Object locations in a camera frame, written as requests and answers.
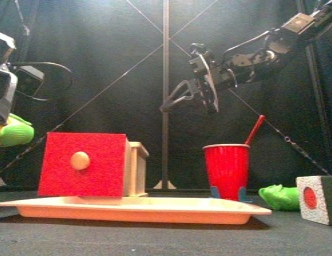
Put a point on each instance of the white speckled cube red dot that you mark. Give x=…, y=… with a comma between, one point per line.
x=306, y=213

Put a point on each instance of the pale wooden box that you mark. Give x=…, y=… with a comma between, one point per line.
x=137, y=173

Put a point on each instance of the green toy corn husk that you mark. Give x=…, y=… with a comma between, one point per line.
x=16, y=133
x=280, y=198

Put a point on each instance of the dark frame post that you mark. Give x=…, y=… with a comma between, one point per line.
x=317, y=110

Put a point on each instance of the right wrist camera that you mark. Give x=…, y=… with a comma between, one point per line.
x=198, y=63

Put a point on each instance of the red drawer front wooden knob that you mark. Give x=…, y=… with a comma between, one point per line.
x=102, y=166

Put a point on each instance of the red plastic cup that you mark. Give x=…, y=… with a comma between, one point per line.
x=226, y=170

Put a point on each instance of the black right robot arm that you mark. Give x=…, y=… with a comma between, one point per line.
x=302, y=23

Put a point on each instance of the beige plastic tray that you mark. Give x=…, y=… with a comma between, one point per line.
x=129, y=215

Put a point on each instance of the red straw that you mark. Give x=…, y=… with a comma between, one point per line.
x=255, y=130

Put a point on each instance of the grey metal frame pole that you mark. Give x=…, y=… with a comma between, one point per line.
x=165, y=150

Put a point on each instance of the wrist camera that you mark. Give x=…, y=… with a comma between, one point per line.
x=198, y=63
x=30, y=80

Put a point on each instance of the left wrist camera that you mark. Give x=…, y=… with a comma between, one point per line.
x=30, y=80

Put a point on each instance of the blue cup holder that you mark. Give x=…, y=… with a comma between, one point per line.
x=214, y=192

